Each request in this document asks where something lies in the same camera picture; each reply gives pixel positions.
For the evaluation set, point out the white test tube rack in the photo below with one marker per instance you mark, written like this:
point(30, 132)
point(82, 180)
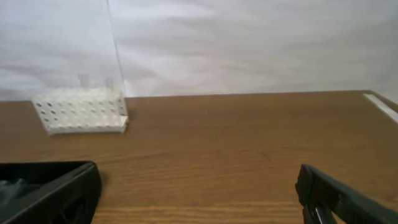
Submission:
point(81, 121)

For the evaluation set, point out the black tray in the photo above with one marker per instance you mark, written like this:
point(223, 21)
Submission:
point(46, 174)

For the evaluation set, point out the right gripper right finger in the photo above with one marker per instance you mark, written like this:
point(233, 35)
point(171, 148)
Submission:
point(348, 205)

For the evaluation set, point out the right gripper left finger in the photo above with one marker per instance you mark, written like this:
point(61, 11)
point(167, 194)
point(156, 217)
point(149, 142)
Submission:
point(77, 199)

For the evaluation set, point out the clear test tube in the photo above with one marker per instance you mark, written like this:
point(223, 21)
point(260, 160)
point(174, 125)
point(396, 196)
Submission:
point(109, 84)
point(83, 81)

